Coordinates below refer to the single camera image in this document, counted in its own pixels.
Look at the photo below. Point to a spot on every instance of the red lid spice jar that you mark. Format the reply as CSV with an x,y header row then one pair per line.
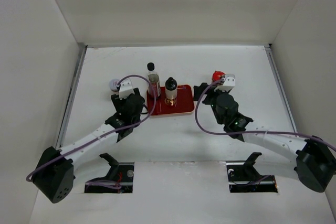
x,y
217,75

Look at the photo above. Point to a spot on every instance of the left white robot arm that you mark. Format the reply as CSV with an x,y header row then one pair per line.
x,y
87,160

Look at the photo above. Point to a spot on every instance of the white lid condiment jar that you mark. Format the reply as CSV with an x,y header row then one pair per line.
x,y
114,85

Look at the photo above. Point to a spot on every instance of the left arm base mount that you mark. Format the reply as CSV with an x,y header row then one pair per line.
x,y
117,180

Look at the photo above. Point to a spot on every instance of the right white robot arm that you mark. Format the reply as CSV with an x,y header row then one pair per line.
x,y
312,160

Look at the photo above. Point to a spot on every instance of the white label dark bottle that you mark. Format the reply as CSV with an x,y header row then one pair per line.
x,y
170,91

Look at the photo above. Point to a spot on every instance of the black cap sauce bottle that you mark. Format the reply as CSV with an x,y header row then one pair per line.
x,y
154,88

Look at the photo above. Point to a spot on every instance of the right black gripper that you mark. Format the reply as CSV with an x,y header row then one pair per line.
x,y
197,88

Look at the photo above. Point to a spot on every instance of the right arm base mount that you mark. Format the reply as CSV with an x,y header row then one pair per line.
x,y
244,178

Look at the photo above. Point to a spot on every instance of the red rectangular tray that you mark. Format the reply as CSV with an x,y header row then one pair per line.
x,y
184,102

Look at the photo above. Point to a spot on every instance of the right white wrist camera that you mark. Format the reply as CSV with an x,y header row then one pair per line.
x,y
227,83

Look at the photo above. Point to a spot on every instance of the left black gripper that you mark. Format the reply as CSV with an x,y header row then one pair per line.
x,y
118,102

